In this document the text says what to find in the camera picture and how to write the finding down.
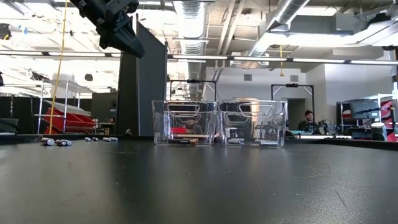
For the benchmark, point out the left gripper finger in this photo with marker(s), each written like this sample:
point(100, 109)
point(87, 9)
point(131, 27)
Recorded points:
point(130, 39)
point(118, 43)

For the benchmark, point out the clear plastic bin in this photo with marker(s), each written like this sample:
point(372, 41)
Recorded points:
point(183, 124)
point(253, 124)

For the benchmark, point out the black copper battery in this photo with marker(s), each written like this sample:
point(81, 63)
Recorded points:
point(162, 139)
point(183, 141)
point(60, 142)

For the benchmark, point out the dark partition panel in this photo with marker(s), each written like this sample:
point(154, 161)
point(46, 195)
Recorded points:
point(149, 87)

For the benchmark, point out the red storage bins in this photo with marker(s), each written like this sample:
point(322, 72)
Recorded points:
point(71, 121)

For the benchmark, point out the black ceiling device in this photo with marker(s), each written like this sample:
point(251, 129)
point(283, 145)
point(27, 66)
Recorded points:
point(4, 31)

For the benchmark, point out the red crate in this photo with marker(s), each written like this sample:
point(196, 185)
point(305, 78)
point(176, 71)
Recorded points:
point(178, 130)

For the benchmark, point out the far-left battery cluster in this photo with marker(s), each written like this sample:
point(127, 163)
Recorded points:
point(47, 141)

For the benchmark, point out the long ceiling light bar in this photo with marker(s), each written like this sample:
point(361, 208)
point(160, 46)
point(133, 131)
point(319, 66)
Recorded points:
point(264, 58)

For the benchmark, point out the yellow hanging pendant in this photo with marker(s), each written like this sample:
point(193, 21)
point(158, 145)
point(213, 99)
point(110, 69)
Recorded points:
point(281, 74)

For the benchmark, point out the person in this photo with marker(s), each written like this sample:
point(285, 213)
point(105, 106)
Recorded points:
point(308, 119)

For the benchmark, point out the dark computer monitor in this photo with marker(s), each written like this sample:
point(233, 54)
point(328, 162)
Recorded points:
point(363, 109)

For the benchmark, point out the white cylindrical container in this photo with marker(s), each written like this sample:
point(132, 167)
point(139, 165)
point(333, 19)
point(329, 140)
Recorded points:
point(378, 130)

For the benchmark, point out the red shelving rack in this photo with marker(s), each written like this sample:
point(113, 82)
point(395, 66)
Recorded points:
point(388, 107)

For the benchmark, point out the batteries near left frame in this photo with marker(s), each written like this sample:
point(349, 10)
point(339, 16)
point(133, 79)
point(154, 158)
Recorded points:
point(68, 142)

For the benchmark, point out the grey wall vent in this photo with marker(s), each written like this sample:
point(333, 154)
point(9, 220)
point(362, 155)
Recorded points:
point(247, 77)
point(294, 78)

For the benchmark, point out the large silver ventilation duct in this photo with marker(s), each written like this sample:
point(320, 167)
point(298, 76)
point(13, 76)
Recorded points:
point(286, 12)

